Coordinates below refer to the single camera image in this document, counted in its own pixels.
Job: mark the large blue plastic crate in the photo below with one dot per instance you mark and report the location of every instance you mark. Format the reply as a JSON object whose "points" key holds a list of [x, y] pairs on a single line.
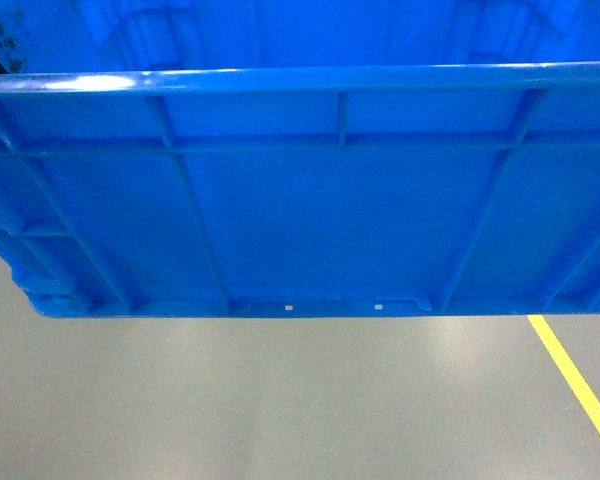
{"points": [[301, 158]]}

